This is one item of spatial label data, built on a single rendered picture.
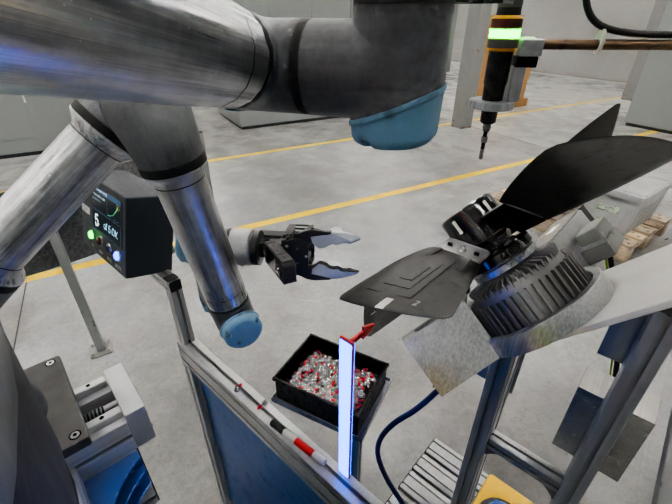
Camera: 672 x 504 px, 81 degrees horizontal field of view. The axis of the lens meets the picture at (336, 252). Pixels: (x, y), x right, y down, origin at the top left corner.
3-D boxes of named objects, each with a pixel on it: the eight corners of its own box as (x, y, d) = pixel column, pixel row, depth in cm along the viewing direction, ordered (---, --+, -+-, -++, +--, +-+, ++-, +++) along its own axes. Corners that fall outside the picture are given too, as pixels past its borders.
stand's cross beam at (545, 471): (561, 481, 102) (566, 473, 100) (556, 493, 100) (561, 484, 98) (491, 437, 113) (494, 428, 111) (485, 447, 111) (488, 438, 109)
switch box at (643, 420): (617, 482, 94) (656, 424, 83) (551, 443, 103) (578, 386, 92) (625, 456, 100) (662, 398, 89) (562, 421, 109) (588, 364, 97)
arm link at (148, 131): (190, 60, 48) (278, 334, 76) (170, 53, 56) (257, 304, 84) (88, 83, 44) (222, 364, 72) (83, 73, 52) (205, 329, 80)
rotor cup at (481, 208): (535, 232, 85) (498, 184, 87) (529, 246, 73) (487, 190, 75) (478, 266, 93) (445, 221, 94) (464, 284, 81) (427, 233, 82)
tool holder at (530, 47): (519, 104, 66) (535, 37, 61) (532, 113, 60) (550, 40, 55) (464, 102, 67) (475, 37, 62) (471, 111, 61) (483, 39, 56)
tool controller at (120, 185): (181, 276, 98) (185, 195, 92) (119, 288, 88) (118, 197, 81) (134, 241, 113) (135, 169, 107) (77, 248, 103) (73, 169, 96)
